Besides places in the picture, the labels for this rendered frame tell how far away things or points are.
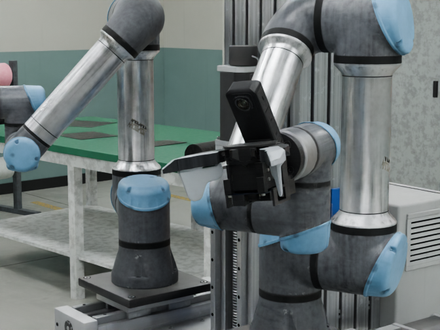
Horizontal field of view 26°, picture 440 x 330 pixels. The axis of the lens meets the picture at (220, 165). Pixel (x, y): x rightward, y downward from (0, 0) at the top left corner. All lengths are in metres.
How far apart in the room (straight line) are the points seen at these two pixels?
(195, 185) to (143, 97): 0.99
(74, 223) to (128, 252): 3.40
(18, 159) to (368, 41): 0.83
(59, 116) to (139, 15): 0.28
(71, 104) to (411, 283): 0.84
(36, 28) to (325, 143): 7.74
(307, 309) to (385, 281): 0.17
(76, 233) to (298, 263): 3.90
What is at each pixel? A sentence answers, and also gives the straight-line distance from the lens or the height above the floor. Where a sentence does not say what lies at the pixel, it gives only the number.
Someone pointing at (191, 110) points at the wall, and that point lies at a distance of 9.57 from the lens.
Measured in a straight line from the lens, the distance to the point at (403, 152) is 7.33.
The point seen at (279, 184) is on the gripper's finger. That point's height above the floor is 1.43.
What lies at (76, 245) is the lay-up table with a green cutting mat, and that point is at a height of 0.33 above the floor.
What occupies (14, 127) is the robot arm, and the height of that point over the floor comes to 1.38.
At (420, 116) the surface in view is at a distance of 7.21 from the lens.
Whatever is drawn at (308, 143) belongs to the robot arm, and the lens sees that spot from 1.34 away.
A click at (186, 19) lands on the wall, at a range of 9.58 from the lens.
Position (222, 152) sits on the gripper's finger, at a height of 1.45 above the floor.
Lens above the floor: 1.63
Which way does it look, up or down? 9 degrees down
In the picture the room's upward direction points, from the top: straight up
